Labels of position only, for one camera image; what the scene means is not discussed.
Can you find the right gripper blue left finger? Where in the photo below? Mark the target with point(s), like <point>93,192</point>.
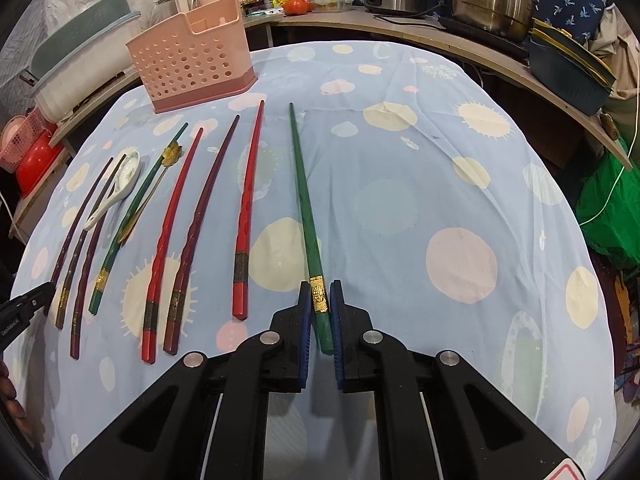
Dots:
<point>287,344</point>

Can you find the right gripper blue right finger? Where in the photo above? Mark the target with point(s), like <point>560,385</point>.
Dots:
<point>359,349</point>

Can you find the green chopstick with gold band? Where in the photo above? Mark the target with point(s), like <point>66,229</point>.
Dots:
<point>313,257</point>

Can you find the bright red chopstick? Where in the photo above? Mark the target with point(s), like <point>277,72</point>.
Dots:
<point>242,244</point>

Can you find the red twisted chopstick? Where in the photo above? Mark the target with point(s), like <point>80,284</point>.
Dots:
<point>152,299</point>

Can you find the person's left hand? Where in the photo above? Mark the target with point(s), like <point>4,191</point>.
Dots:
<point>9,398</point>

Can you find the blue polka dot tablecloth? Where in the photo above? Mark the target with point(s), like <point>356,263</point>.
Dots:
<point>430,207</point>

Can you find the red plastic basin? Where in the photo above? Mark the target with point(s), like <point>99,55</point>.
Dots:
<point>39,158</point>

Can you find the pink plastic basket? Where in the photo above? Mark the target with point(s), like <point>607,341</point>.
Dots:
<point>18,136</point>

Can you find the white ceramic soup spoon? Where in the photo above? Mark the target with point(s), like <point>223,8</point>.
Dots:
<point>125,177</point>

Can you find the gold flower spoon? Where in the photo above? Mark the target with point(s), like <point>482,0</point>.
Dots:
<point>171,155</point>

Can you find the white dish rack green lid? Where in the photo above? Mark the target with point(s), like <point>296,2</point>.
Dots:
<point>83,55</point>

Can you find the green plastic bag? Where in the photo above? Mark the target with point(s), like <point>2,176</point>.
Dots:
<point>608,211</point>

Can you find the pink perforated utensil holder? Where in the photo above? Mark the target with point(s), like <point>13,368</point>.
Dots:
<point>194,57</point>

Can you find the curved wooden counter shelf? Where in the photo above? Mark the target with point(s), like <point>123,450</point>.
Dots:
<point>431,37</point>

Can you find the clear food container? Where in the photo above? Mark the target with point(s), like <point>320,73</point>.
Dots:
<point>330,6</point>

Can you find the red tomato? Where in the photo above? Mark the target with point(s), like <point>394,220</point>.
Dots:
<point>296,7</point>

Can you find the black induction cooker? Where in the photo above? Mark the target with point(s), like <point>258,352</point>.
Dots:
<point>486,39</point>

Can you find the dark green stacked bowls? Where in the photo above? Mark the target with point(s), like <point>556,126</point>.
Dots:
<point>568,69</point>

